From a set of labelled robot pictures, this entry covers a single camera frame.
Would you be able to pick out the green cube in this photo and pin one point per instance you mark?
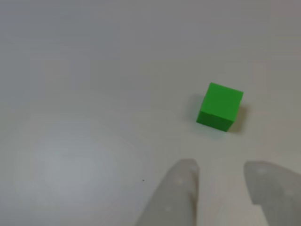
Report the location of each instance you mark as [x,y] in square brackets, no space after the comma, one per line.
[218,106]

